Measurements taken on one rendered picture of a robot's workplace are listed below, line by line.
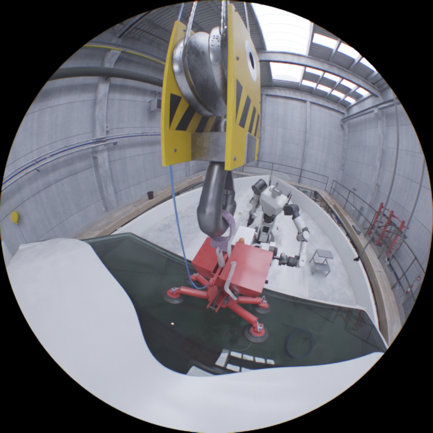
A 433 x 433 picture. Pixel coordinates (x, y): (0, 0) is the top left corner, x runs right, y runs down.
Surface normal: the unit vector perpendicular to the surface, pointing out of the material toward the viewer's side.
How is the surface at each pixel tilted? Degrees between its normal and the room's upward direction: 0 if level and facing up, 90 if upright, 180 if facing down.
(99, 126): 90
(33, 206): 90
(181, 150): 90
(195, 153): 90
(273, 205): 74
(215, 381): 21
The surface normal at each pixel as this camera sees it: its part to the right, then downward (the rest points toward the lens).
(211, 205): 0.07, 0.25
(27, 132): 0.91, 0.23
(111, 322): 0.14, -0.98
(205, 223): -0.29, 0.62
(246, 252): -0.12, -0.67
